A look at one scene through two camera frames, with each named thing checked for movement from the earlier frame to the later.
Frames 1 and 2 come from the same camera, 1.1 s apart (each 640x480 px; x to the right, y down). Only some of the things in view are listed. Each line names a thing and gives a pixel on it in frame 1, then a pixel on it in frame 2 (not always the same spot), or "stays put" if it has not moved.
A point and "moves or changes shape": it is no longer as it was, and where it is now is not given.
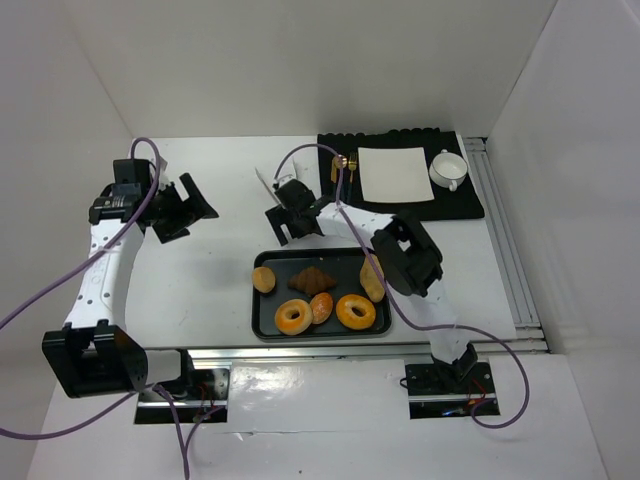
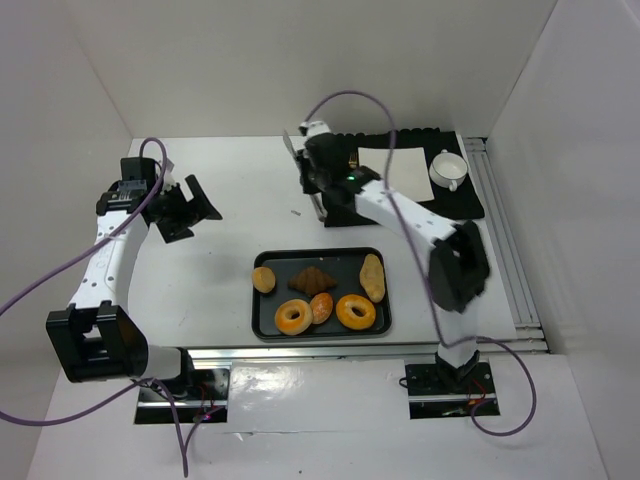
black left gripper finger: (167, 232) stays put
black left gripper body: (176, 210) stays put
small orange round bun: (321, 306) stays put
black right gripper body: (289, 214) → (310, 181)
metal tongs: (267, 186) moves or changes shape
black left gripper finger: (200, 207) stays put
